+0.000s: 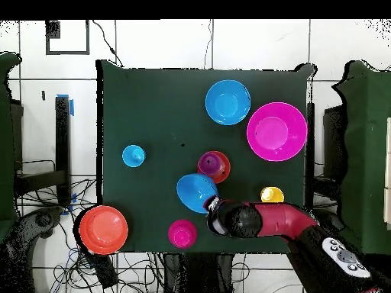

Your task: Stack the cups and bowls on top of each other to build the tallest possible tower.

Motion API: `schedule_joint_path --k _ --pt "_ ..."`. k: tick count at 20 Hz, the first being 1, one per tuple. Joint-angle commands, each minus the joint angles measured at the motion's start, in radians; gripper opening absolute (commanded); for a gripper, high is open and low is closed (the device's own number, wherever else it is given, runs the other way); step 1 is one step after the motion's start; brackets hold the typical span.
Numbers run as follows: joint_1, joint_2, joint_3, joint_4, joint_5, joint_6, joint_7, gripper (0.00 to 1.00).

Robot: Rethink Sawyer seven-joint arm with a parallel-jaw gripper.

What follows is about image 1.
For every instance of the purple plastic cup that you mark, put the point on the purple plastic cup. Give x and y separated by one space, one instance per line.
210 163

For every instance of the blue plastic bowl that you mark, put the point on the blue plastic bowl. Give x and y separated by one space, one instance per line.
194 192
228 102

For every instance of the small red plastic bowl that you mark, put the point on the small red plastic bowl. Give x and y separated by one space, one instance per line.
224 175

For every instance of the small magenta plastic bowl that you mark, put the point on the small magenta plastic bowl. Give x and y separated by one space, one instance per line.
182 234

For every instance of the large orange-red plastic bowl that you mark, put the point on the large orange-red plastic bowl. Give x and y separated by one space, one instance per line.
104 230

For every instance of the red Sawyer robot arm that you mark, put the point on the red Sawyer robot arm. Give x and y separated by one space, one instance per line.
281 219

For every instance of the blue plastic cup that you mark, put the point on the blue plastic cup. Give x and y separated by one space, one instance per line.
133 156

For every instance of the dark green table cloth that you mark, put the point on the dark green table cloth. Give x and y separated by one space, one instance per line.
152 116

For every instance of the yellow plastic cup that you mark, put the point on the yellow plastic cup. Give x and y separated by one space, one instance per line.
272 195

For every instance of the large pink plastic bowl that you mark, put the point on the large pink plastic bowl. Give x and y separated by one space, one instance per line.
276 131

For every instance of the blue tape strip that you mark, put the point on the blue tape strip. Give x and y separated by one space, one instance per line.
72 108

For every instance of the black power adapter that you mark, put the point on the black power adapter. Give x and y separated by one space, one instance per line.
105 271

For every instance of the grey stand base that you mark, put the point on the grey stand base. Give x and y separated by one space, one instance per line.
331 221
42 219

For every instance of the green-clothed side table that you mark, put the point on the green-clothed side table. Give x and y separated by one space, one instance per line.
6 137
366 152

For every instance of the black square floor frame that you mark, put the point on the black square floor frame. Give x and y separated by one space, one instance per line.
52 30

